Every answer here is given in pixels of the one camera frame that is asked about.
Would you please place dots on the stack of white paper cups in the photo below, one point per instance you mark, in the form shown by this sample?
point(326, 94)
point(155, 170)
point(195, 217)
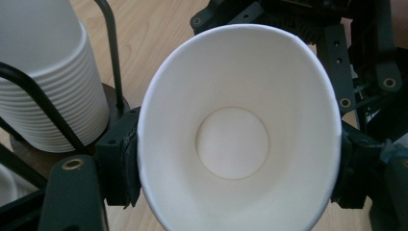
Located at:
point(48, 64)

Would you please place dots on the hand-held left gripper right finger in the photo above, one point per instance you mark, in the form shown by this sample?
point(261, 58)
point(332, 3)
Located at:
point(356, 166)

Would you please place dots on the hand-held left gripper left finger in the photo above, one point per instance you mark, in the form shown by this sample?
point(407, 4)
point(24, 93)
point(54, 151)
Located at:
point(115, 166)

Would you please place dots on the single white paper cup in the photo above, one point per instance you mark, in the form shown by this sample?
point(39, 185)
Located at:
point(240, 80)

